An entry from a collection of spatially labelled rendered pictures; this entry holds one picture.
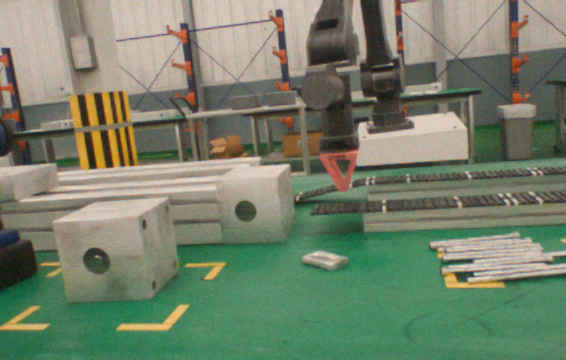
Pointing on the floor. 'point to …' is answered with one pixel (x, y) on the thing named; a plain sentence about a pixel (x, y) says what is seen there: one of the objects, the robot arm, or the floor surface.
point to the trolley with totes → (249, 113)
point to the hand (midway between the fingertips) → (343, 184)
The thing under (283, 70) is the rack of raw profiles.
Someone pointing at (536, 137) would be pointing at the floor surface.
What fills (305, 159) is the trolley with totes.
